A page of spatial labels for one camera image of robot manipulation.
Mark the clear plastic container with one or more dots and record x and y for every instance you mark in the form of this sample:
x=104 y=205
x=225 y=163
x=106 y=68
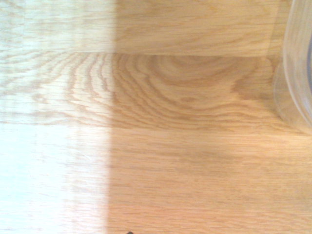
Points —
x=296 y=73

